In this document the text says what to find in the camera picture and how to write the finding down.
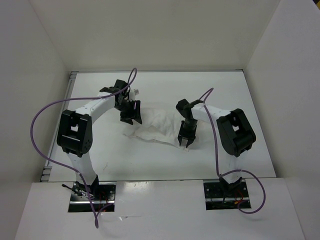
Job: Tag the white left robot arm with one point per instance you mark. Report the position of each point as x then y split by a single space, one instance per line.
75 132

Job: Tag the white pleated skirt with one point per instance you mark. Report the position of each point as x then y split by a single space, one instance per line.
158 126

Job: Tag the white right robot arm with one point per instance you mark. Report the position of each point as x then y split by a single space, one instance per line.
232 131

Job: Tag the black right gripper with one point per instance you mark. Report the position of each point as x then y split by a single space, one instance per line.
190 136

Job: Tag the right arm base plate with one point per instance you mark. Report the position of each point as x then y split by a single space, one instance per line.
217 199

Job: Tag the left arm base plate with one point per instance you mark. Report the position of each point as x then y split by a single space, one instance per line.
104 201

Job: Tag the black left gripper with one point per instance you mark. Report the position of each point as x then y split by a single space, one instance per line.
132 114

